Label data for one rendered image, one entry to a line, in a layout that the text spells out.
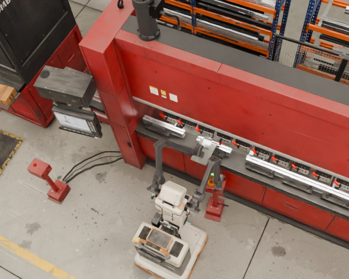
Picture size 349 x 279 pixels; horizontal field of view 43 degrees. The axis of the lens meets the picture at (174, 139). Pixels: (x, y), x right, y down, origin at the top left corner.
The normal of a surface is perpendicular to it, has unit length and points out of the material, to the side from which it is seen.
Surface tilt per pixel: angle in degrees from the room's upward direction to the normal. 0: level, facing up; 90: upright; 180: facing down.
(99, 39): 0
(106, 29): 0
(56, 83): 0
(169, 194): 47
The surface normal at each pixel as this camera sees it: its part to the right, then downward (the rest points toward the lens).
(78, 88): -0.07, -0.48
